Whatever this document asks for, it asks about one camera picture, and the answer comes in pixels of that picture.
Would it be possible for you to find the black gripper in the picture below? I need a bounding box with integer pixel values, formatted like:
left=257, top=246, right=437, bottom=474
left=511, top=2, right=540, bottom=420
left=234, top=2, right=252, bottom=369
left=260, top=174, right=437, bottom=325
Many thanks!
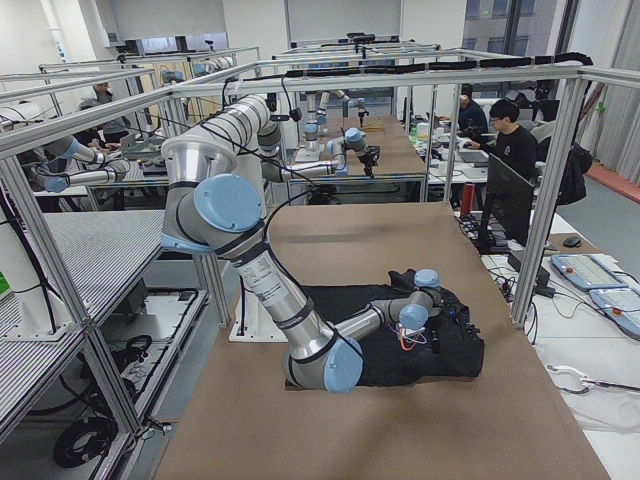
left=357, top=145, right=380, bottom=168
left=426, top=299, right=458, bottom=353

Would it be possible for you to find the black printed t-shirt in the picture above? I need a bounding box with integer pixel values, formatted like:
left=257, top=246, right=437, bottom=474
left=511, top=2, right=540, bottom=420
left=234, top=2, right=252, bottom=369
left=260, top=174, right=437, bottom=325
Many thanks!
left=302, top=269, right=485, bottom=387

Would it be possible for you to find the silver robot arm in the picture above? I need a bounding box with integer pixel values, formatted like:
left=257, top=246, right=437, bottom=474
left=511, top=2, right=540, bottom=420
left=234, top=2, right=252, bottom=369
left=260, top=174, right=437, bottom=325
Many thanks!
left=161, top=95, right=443, bottom=393
left=261, top=127, right=380, bottom=183

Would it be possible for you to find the red thermos bottle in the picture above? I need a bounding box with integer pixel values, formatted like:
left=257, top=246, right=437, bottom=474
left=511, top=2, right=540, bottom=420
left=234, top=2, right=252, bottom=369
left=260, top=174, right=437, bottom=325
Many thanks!
left=460, top=182, right=475, bottom=217

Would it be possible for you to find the black computer monitor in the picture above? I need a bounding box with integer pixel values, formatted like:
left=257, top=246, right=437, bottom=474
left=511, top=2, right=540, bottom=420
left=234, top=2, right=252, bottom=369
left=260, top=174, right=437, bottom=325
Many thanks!
left=476, top=154, right=534, bottom=254

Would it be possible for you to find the black computer mouse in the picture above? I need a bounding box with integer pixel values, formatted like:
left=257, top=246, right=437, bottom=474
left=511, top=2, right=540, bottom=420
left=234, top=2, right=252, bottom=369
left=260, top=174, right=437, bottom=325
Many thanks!
left=563, top=236, right=582, bottom=248

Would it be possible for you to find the teach pendant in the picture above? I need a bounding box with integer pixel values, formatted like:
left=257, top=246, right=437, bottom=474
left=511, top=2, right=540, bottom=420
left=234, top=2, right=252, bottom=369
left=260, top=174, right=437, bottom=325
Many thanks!
left=550, top=254, right=628, bottom=291
left=589, top=288, right=639, bottom=340

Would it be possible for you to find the man in black sweater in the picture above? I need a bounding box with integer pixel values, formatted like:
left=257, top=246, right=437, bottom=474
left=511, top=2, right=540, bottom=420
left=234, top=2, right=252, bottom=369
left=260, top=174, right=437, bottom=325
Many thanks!
left=481, top=98, right=537, bottom=181

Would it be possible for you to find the striped work table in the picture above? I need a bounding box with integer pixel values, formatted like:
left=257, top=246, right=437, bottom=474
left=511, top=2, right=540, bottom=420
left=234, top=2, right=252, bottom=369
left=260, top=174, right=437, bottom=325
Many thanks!
left=1, top=210, right=164, bottom=348

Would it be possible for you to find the aluminium frame cage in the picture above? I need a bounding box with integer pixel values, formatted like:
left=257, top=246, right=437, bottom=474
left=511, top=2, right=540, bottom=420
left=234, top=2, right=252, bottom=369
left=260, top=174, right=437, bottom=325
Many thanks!
left=0, top=47, right=596, bottom=436

